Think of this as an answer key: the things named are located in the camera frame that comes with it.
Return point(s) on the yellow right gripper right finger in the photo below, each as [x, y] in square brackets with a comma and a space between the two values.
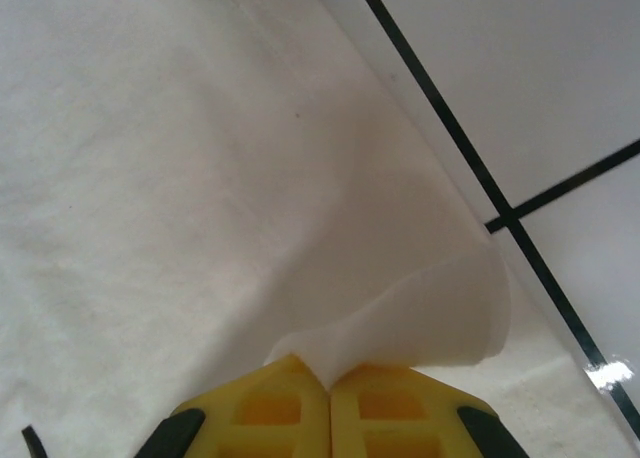
[400, 413]

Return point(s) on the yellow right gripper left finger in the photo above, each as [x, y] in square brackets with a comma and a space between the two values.
[260, 413]

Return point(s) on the large white t-shirt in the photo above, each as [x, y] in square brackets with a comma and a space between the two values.
[175, 178]

